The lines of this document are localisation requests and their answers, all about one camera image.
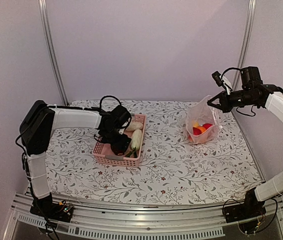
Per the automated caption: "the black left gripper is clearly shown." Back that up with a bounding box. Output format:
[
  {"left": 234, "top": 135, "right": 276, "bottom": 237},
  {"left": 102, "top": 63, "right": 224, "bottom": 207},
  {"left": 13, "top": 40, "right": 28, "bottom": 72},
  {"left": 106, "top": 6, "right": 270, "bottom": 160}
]
[{"left": 101, "top": 127, "right": 132, "bottom": 152}]

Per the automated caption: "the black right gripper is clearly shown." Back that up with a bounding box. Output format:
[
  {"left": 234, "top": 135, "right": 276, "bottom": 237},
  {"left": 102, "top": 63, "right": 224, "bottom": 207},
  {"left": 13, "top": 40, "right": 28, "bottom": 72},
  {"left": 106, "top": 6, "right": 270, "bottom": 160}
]
[{"left": 207, "top": 88, "right": 258, "bottom": 113}]

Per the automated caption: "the white toy vegetable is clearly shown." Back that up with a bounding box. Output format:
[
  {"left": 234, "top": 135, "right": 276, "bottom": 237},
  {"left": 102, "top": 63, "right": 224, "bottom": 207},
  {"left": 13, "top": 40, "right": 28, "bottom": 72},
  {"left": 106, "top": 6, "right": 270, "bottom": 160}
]
[
  {"left": 125, "top": 121, "right": 144, "bottom": 132},
  {"left": 130, "top": 129, "right": 143, "bottom": 151}
]

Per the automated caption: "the white toy vegetable front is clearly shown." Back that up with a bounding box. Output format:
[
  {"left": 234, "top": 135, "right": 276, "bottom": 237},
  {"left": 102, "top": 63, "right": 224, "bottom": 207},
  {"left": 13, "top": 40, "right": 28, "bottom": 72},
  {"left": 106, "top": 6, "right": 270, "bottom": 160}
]
[{"left": 130, "top": 129, "right": 143, "bottom": 151}]

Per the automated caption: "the dark purple toy fruit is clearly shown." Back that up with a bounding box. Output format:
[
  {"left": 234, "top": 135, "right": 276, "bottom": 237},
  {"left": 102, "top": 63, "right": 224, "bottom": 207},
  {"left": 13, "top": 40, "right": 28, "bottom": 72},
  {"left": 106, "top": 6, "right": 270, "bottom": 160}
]
[{"left": 110, "top": 145, "right": 126, "bottom": 156}]

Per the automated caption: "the clear zip top bag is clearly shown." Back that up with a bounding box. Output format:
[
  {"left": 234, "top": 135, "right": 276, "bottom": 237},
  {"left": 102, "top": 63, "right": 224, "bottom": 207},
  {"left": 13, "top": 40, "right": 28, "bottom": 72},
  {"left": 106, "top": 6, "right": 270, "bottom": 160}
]
[{"left": 184, "top": 95, "right": 222, "bottom": 145}]

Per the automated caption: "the red toy fruit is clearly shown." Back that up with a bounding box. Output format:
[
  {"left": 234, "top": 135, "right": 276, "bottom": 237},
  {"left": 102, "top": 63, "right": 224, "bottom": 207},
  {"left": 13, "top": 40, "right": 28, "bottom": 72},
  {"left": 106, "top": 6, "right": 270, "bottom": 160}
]
[
  {"left": 202, "top": 123, "right": 213, "bottom": 130},
  {"left": 192, "top": 127, "right": 202, "bottom": 136}
]

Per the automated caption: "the pink perforated plastic basket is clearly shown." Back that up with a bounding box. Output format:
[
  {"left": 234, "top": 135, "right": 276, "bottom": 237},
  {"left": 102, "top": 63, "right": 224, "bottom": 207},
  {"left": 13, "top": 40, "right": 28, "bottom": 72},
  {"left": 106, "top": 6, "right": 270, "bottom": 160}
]
[{"left": 93, "top": 114, "right": 147, "bottom": 168}]

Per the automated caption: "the orange toy fruit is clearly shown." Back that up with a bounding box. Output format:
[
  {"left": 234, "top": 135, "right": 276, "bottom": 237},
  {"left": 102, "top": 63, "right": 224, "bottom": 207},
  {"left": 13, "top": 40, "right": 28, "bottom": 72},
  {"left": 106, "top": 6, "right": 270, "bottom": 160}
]
[{"left": 197, "top": 126, "right": 206, "bottom": 134}]

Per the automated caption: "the yellow toy fruit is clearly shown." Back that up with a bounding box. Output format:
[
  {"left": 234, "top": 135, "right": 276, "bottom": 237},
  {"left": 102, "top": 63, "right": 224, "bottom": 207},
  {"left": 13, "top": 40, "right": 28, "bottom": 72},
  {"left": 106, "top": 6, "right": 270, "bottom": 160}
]
[{"left": 192, "top": 121, "right": 200, "bottom": 128}]

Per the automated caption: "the red toy fruit front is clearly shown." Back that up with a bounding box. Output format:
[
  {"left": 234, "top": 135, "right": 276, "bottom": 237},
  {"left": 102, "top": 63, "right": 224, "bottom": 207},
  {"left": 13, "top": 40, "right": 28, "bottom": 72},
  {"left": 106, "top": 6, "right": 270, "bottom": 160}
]
[{"left": 192, "top": 127, "right": 202, "bottom": 136}]

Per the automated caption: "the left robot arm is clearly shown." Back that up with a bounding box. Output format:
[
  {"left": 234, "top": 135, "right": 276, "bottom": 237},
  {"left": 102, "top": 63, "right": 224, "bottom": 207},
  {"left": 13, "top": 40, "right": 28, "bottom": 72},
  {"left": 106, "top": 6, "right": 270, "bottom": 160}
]
[{"left": 15, "top": 100, "right": 132, "bottom": 217}]

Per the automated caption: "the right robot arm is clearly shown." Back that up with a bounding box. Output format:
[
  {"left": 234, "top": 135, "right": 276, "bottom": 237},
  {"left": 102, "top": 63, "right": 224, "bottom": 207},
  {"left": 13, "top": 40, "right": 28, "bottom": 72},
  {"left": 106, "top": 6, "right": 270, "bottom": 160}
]
[{"left": 207, "top": 66, "right": 283, "bottom": 218}]

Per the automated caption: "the floral patterned table mat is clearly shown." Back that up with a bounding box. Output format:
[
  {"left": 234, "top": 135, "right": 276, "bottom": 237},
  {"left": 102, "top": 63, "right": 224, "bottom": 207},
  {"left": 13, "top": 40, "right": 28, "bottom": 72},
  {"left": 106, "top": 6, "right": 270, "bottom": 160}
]
[{"left": 45, "top": 100, "right": 263, "bottom": 205}]

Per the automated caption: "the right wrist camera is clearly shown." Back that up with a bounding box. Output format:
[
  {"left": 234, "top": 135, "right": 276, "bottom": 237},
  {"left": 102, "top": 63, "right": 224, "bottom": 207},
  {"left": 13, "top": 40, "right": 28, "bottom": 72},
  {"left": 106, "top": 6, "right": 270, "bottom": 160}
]
[{"left": 211, "top": 71, "right": 233, "bottom": 95}]

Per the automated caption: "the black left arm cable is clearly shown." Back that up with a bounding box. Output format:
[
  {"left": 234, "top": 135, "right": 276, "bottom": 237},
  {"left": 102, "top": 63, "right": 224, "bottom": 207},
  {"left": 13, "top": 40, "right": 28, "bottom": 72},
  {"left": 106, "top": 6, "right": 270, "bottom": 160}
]
[{"left": 98, "top": 95, "right": 123, "bottom": 111}]

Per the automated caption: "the right aluminium frame post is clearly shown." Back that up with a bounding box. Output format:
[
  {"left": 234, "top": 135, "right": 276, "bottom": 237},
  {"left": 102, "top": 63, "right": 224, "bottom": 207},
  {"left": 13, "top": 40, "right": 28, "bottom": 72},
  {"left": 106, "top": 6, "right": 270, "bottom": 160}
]
[{"left": 231, "top": 0, "right": 257, "bottom": 87}]

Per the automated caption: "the aluminium frame post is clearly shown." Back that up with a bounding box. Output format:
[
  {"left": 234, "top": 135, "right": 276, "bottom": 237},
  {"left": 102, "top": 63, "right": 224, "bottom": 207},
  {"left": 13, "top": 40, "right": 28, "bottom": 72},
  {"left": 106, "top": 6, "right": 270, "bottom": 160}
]
[
  {"left": 38, "top": 0, "right": 69, "bottom": 105},
  {"left": 231, "top": 0, "right": 257, "bottom": 87}
]

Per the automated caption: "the aluminium front rail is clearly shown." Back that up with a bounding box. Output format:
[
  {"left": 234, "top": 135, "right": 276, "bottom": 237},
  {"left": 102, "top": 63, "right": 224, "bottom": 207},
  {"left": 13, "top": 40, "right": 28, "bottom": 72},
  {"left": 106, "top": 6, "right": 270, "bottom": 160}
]
[{"left": 3, "top": 193, "right": 283, "bottom": 240}]

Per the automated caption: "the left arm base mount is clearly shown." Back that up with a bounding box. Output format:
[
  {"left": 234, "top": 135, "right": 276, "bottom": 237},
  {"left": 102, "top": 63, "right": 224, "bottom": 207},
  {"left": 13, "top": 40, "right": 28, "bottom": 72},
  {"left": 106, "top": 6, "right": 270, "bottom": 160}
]
[{"left": 30, "top": 196, "right": 74, "bottom": 223}]

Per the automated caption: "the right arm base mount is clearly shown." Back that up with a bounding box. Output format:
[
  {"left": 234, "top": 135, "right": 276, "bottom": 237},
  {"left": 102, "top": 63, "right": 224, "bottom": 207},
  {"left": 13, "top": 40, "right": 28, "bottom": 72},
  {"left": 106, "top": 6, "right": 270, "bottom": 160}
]
[{"left": 222, "top": 201, "right": 266, "bottom": 223}]

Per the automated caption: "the left aluminium frame post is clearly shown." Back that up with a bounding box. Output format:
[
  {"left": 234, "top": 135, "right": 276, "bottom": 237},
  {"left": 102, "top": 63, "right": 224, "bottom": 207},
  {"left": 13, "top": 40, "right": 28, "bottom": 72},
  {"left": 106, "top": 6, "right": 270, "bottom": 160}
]
[{"left": 38, "top": 0, "right": 69, "bottom": 105}]

